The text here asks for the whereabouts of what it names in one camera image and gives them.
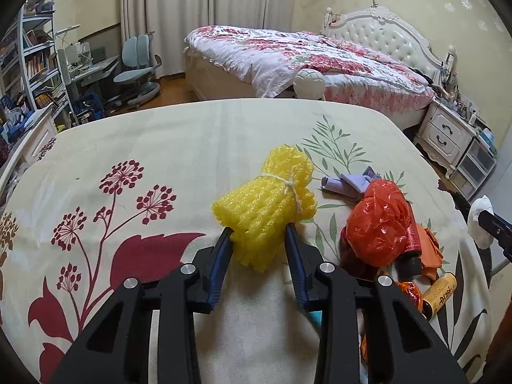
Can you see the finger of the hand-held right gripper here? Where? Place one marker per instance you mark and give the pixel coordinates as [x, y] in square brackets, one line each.
[500, 234]

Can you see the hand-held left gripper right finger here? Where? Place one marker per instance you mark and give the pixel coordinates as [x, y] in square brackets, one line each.
[295, 264]

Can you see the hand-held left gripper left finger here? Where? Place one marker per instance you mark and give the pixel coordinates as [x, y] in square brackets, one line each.
[221, 264]

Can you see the white tissue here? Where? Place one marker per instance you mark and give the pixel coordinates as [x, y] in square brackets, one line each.
[480, 232]

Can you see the dark red ribbon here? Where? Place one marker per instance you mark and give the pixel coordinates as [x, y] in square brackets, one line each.
[354, 266]

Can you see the yellow foam net bundle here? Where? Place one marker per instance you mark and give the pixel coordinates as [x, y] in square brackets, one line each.
[264, 204]

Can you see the purple cloth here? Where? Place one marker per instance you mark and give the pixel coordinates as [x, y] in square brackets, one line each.
[348, 184]

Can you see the orange paper scrap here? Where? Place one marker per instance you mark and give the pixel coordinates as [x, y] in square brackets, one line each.
[430, 248]

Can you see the plastic drawer unit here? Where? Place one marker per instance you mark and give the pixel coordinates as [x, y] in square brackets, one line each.
[474, 164]

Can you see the yellow cylindrical tube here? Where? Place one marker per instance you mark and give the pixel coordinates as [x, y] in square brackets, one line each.
[440, 294]

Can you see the red and black tube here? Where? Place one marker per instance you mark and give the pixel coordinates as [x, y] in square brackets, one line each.
[412, 240]

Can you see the orange-red plastic bag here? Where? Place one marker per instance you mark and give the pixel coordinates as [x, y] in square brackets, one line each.
[378, 224]

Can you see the orange candy wrapper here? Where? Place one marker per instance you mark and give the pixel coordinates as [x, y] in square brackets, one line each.
[410, 294]

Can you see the white nightstand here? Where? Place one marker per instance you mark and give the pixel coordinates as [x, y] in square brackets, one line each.
[444, 128]

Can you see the floral printed tablecloth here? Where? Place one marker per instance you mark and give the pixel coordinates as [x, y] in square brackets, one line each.
[160, 148]

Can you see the white round pouf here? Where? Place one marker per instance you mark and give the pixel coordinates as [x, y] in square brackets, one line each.
[308, 84]

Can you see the blue plastic crate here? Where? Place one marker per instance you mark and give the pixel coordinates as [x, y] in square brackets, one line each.
[90, 108]

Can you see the pink floral quilt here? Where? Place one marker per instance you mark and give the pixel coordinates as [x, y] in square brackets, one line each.
[260, 52]

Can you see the white dresser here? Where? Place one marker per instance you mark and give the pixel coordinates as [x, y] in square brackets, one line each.
[32, 136]

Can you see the grey study desk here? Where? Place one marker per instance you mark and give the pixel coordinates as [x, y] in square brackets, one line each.
[96, 70]

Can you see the blue-grey desk chair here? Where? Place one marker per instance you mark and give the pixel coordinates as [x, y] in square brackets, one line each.
[136, 48]

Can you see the white tufted bed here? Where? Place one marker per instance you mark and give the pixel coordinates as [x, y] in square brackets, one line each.
[384, 32]

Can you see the beige curtain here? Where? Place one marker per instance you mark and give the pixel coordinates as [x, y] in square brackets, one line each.
[180, 0]

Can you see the white bookshelf with books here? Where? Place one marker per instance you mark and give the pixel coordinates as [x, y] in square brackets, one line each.
[40, 54]

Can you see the white desk lamp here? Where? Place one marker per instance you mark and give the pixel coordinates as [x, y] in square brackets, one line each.
[66, 31]

